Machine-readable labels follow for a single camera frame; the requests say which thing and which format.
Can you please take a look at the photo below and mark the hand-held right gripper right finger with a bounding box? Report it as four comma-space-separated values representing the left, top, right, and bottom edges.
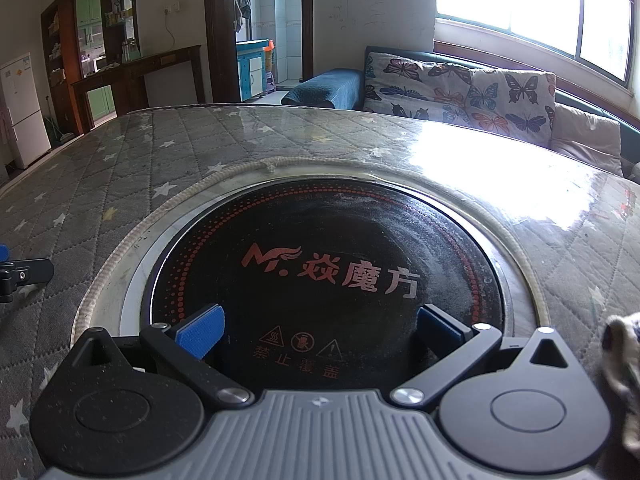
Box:
389, 303, 584, 407

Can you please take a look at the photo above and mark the white patterned garment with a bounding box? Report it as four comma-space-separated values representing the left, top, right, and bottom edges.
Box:
600, 311, 640, 401

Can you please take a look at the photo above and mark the dark wooden shelf cabinet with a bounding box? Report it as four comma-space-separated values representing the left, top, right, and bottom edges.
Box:
41, 0, 142, 136

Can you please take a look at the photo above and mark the round black induction cooktop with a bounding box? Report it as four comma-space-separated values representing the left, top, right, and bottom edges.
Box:
120, 169, 545, 397

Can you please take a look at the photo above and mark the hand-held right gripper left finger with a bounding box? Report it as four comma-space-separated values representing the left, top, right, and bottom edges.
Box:
71, 303, 256, 407

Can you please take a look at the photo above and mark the beige pillow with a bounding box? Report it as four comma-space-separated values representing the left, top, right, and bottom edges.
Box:
550, 102, 626, 177

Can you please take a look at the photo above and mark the butterfly print sofa cushion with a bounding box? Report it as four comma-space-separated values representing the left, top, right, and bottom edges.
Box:
362, 52, 558, 142

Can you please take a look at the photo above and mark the blue sofa armrest cover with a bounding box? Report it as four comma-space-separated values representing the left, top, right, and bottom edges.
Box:
281, 69, 366, 111

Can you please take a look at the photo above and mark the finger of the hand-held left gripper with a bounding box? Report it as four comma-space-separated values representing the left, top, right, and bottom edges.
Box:
0, 244, 55, 304

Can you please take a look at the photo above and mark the window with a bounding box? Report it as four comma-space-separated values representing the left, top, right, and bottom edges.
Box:
434, 0, 640, 97

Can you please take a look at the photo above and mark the blue kitchen cabinet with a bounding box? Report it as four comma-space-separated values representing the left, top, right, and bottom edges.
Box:
236, 39, 275, 103

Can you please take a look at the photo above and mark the dark wooden door frame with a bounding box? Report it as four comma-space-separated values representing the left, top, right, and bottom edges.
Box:
203, 0, 315, 104

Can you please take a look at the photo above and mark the dark wooden console table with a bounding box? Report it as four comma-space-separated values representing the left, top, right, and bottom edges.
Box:
71, 45, 207, 132

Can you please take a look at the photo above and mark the white refrigerator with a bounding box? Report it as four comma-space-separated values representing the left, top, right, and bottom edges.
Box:
0, 52, 52, 170

